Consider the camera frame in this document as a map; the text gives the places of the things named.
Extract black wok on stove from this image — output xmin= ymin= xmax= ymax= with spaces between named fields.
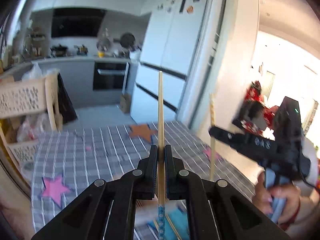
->
xmin=50 ymin=44 xmax=68 ymax=57

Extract black built-in oven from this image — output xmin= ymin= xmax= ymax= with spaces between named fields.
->
xmin=93 ymin=62 xmax=127 ymax=90

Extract white perforated storage rack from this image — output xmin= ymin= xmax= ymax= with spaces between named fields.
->
xmin=1 ymin=73 xmax=62 ymax=168

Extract plastic bag in rack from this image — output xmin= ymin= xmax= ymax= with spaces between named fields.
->
xmin=16 ymin=112 xmax=52 ymax=142

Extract brass pot on stove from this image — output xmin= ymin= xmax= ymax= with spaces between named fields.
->
xmin=74 ymin=45 xmax=88 ymax=56

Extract wooden chopstick horizontal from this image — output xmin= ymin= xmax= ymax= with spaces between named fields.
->
xmin=209 ymin=93 xmax=217 ymax=182

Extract blue patterned chopstick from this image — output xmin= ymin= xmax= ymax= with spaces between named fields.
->
xmin=157 ymin=71 xmax=165 ymax=239

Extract white refrigerator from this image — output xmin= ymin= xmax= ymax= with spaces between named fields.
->
xmin=130 ymin=0 xmax=207 ymax=124

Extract cardboard box on floor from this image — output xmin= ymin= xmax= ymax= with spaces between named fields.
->
xmin=119 ymin=93 xmax=131 ymax=114

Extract grey checkered tablecloth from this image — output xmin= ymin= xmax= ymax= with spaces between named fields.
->
xmin=31 ymin=121 xmax=254 ymax=239

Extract person right hand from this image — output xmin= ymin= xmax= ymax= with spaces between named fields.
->
xmin=251 ymin=172 xmax=302 ymax=230

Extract red clothes rack items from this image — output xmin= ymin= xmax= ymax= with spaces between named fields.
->
xmin=239 ymin=81 xmax=279 ymax=136

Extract black range hood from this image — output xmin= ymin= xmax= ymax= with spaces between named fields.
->
xmin=51 ymin=8 xmax=106 ymax=38

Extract black multi-hole frying pan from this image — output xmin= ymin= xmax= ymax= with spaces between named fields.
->
xmin=113 ymin=33 xmax=136 ymax=49

